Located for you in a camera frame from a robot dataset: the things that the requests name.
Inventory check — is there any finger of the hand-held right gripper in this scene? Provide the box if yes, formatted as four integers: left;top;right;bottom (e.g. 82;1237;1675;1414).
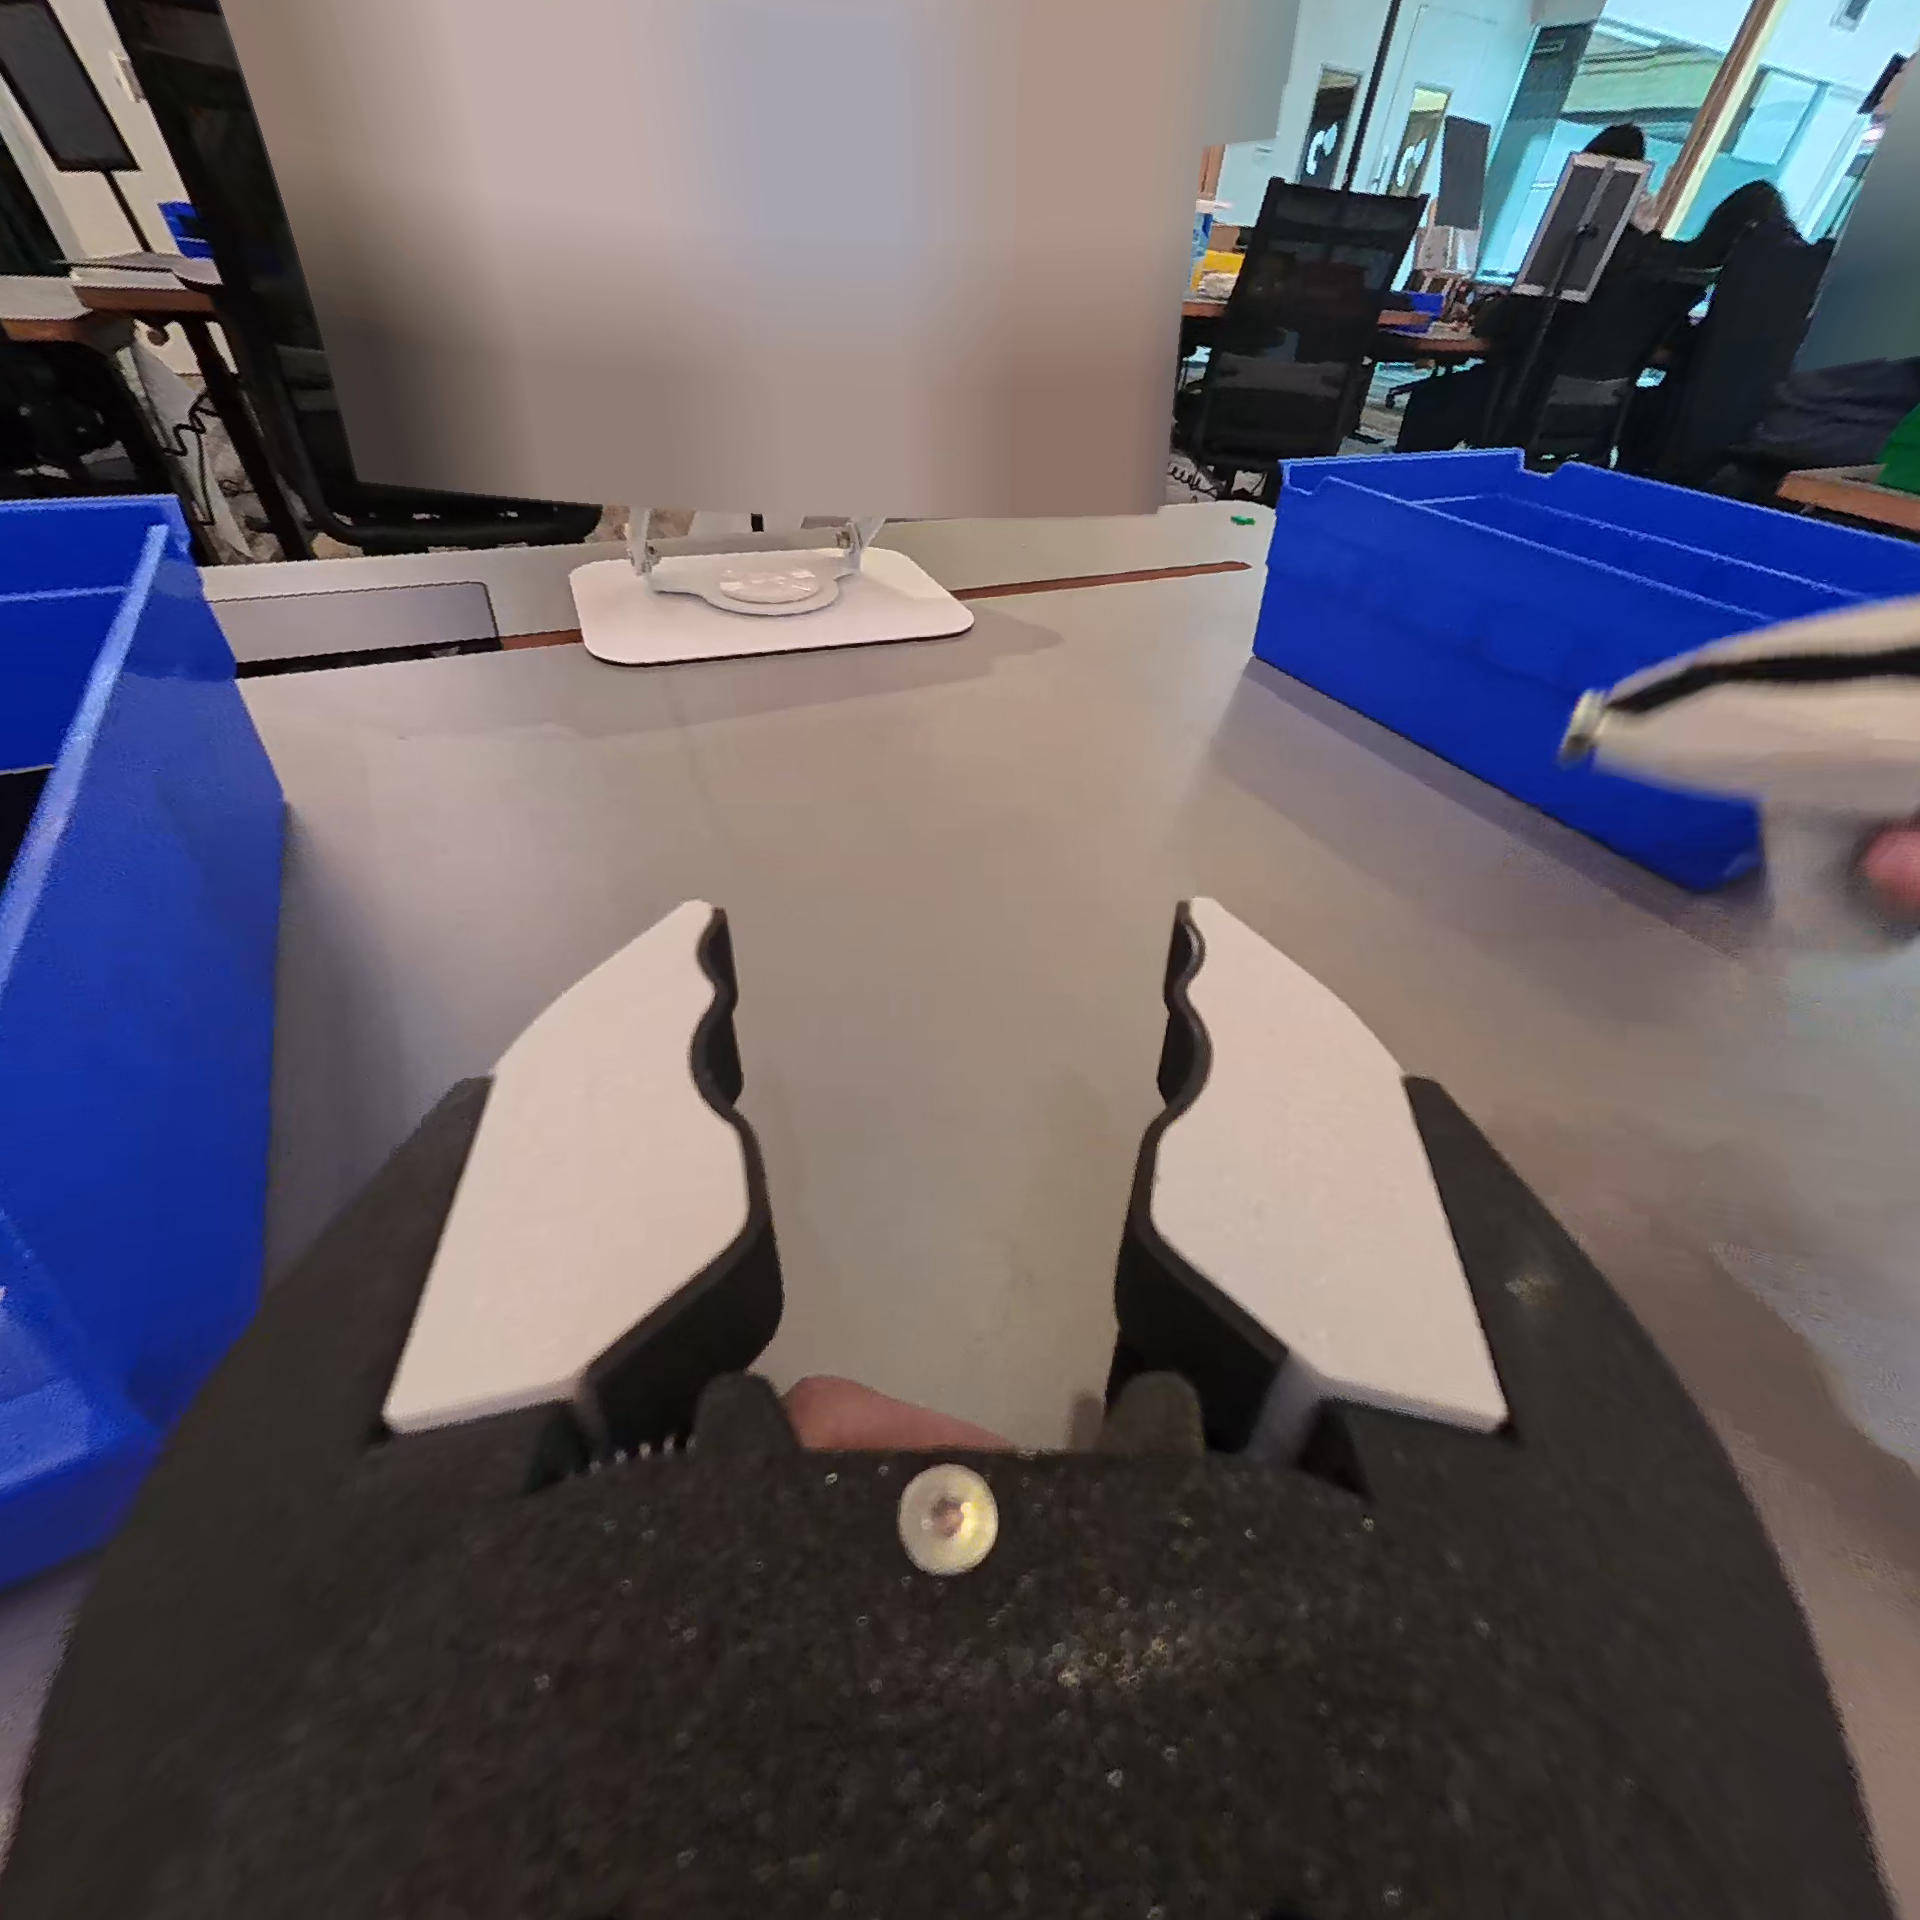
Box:
1599;594;1920;723
1562;666;1920;818

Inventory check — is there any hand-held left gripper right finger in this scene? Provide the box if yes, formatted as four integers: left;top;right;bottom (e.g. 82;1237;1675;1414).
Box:
1108;893;1509;1474

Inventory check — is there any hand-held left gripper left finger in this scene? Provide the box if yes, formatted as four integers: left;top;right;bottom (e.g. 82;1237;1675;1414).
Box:
382;902;788;1463

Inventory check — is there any blue divided storage bin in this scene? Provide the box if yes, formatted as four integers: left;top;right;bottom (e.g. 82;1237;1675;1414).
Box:
0;498;292;1593

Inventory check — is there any person's left hand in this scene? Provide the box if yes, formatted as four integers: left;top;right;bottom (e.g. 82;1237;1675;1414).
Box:
788;1379;1021;1460

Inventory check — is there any black office chair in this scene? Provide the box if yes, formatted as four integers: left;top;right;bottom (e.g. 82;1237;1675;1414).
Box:
1173;179;1432;500
1503;187;1838;490
107;0;604;560

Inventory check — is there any dark flat tablet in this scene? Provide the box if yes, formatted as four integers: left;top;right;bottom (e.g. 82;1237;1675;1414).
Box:
207;580;502;675

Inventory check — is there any white document stand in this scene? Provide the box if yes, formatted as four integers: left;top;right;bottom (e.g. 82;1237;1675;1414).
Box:
571;511;976;670

